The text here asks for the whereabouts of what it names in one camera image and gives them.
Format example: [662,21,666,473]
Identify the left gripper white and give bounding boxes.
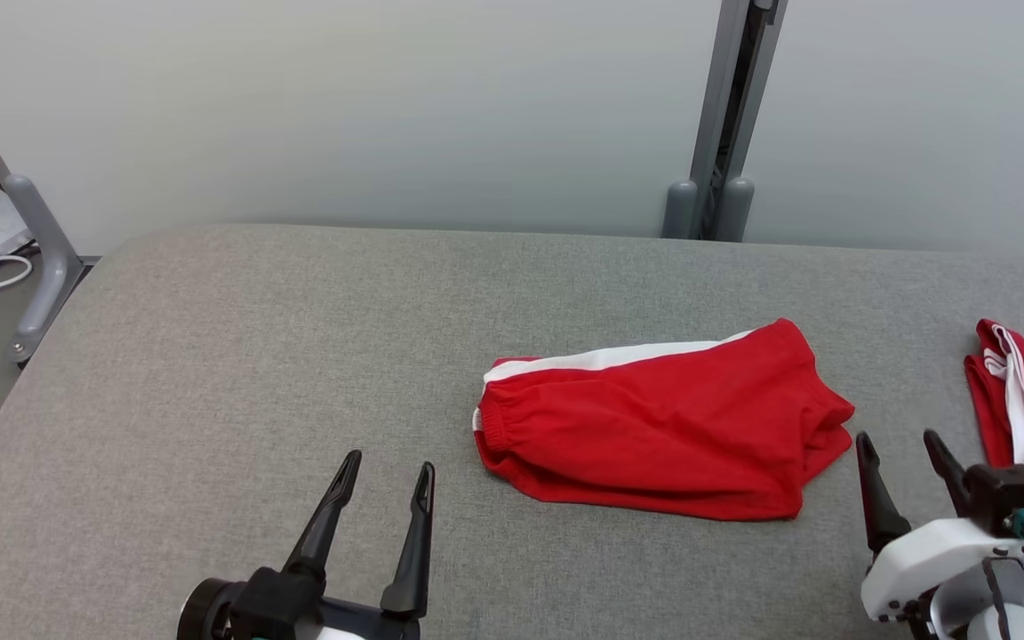
[283,449,436,640]

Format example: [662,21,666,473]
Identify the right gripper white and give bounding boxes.
[855,428,1024,621]

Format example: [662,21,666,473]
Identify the red shorts white stripe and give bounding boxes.
[474,318,858,524]

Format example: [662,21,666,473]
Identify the right arm braided black cable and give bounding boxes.
[983,556,1024,640]

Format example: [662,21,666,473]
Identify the grey metal partition post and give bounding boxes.
[661,0,789,244]

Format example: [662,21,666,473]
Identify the grey metal frame leg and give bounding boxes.
[0,62,87,366]

